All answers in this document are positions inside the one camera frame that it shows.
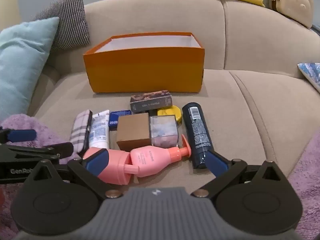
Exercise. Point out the small blue box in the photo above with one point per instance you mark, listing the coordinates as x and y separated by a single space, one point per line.
114 120

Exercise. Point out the yellow round tin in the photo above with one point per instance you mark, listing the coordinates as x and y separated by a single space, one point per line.
172 112

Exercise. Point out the black white houndstooth pillow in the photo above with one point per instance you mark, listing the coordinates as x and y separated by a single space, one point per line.
67 20

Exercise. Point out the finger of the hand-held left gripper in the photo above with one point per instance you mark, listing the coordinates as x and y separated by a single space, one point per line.
21 135
50 149

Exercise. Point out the beige sofa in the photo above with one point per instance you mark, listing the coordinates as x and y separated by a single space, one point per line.
250 55

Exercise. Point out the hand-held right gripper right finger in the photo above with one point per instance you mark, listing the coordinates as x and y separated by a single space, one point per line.
217 163

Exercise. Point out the light blue pillow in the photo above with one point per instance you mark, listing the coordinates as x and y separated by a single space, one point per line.
20 67

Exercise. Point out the pink cup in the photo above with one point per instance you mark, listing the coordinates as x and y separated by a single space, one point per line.
117 167

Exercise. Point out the purple fuzzy blanket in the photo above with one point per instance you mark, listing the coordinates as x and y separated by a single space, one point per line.
27 127

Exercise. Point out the pink pump bottle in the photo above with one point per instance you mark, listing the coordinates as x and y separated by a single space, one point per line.
150 160

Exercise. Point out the dark picture-print box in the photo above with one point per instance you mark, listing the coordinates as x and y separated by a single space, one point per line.
150 101

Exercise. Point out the white tube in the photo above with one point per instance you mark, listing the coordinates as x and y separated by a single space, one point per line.
100 130

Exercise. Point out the blue patterned cushion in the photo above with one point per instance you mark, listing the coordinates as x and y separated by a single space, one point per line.
311 75

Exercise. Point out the clear plastic box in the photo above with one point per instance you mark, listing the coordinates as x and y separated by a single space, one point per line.
163 131

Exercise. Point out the orange cardboard box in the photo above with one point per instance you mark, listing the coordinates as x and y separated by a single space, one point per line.
145 72

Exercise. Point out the dark blue spray can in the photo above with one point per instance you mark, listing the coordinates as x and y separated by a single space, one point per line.
197 130

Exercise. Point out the brown cardboard cube box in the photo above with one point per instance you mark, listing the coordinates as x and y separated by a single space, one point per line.
133 131

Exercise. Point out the plaid pouch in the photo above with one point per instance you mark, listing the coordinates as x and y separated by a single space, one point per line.
80 130

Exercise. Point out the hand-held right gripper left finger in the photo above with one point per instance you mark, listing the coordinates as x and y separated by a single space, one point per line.
96 163

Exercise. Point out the cream suitcase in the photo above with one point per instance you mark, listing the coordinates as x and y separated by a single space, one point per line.
292 2

